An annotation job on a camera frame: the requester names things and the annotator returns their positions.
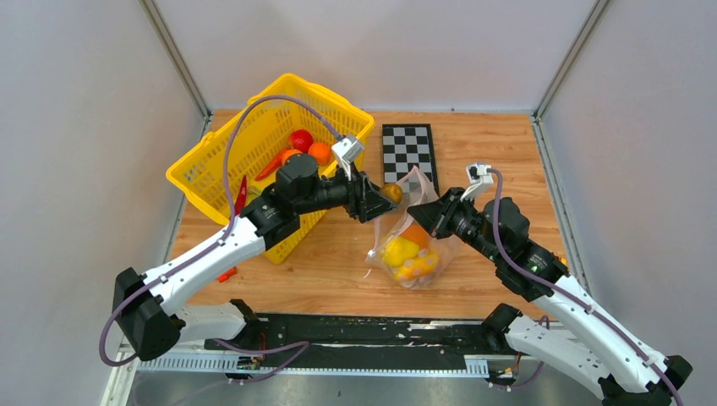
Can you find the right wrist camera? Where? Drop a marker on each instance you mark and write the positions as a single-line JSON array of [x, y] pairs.
[[480, 179]]

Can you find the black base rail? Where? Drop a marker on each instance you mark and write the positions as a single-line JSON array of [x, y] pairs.
[[367, 346]]

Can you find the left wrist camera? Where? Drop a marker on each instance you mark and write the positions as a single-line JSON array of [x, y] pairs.
[[345, 151]]

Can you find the red chili pepper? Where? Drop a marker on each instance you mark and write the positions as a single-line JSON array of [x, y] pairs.
[[240, 201]]

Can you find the black white checkerboard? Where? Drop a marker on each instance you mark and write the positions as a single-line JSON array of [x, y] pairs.
[[405, 146]]

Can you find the orange carrot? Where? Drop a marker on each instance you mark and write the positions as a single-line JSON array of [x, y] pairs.
[[272, 165]]

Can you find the brown kiwi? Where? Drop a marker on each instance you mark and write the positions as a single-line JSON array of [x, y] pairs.
[[392, 193]]

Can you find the yellow plastic basket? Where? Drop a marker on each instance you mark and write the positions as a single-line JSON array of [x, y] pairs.
[[210, 174]]

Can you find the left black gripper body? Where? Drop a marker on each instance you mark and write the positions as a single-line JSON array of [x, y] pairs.
[[339, 192]]

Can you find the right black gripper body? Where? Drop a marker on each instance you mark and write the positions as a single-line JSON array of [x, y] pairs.
[[460, 219]]

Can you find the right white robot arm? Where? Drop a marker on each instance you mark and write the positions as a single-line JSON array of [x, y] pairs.
[[612, 363]]

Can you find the orange tangerine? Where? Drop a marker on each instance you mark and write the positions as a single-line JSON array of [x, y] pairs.
[[288, 154], [321, 152], [417, 235]]

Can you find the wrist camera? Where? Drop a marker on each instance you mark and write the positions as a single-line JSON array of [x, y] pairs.
[[345, 151], [480, 179]]

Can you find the yellow lemon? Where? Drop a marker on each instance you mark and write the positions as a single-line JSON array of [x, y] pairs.
[[398, 250]]

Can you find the yellow orange mango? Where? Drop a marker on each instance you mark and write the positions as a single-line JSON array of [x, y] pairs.
[[417, 267]]

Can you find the small orange item on table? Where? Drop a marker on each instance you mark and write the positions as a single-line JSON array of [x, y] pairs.
[[225, 276]]

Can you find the red apple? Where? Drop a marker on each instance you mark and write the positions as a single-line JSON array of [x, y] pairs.
[[301, 140]]

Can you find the clear zip top bag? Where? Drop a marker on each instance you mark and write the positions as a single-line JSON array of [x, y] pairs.
[[417, 189]]

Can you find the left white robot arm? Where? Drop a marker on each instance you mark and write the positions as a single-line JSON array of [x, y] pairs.
[[147, 306]]

